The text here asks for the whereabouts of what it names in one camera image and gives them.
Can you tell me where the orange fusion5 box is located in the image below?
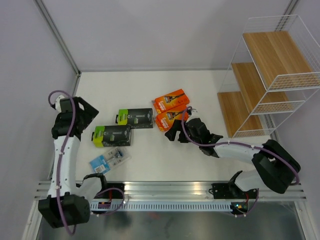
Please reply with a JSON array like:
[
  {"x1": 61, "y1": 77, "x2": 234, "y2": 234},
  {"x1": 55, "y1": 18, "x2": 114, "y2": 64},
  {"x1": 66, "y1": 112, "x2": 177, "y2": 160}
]
[
  {"x1": 151, "y1": 89, "x2": 190, "y2": 114},
  {"x1": 155, "y1": 104, "x2": 187, "y2": 132}
]

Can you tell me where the small green black razor box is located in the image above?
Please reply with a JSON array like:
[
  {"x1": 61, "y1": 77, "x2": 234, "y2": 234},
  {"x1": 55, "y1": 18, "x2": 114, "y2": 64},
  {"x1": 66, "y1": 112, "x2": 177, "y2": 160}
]
[{"x1": 115, "y1": 108, "x2": 154, "y2": 129}]

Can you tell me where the large green black razor box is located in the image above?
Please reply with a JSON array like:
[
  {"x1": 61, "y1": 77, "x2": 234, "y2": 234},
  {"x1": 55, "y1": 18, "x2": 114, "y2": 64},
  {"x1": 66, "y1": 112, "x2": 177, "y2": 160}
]
[{"x1": 91, "y1": 125, "x2": 132, "y2": 148}]

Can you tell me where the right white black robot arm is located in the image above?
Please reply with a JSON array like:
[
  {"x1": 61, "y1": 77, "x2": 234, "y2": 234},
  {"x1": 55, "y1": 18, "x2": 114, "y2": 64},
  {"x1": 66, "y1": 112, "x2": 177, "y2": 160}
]
[{"x1": 165, "y1": 118, "x2": 301, "y2": 198}]

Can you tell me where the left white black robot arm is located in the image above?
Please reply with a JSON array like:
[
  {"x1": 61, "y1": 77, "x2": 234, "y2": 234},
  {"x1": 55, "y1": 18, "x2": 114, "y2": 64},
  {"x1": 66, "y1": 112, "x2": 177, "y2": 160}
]
[{"x1": 38, "y1": 91, "x2": 109, "y2": 229}]

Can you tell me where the clear blue blister razor pack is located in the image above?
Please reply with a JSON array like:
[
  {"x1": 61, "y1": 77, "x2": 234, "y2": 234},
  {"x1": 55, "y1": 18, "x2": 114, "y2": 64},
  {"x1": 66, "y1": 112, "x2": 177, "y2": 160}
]
[{"x1": 89, "y1": 147, "x2": 131, "y2": 174}]

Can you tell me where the aluminium front rail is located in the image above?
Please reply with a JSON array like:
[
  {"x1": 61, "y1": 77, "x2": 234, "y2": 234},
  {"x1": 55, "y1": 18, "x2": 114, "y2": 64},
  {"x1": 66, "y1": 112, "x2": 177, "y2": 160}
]
[{"x1": 34, "y1": 180, "x2": 307, "y2": 202}]

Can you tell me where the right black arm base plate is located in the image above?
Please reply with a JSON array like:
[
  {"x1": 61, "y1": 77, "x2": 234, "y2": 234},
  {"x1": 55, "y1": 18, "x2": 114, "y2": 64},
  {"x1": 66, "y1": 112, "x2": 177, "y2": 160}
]
[{"x1": 208, "y1": 182, "x2": 257, "y2": 200}]

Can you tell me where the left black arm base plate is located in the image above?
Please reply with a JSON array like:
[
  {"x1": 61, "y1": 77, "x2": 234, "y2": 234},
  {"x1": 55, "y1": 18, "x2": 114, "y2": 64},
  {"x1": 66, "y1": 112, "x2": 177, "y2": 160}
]
[{"x1": 95, "y1": 182, "x2": 125, "y2": 200}]

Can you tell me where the white slotted cable duct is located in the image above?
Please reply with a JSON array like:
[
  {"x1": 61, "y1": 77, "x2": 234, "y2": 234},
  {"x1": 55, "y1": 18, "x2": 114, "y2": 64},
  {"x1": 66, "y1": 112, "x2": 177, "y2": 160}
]
[{"x1": 90, "y1": 201, "x2": 247, "y2": 214}]

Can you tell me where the white wire wooden shelf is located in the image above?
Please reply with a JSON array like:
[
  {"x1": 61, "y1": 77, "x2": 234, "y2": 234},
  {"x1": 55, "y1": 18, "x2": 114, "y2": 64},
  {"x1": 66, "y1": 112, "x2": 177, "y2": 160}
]
[{"x1": 217, "y1": 14, "x2": 320, "y2": 138}]

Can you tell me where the aluminium corner post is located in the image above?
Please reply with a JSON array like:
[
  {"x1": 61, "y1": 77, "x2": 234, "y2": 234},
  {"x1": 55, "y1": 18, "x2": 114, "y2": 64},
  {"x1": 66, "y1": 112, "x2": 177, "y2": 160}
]
[{"x1": 33, "y1": 0, "x2": 81, "y2": 77}]

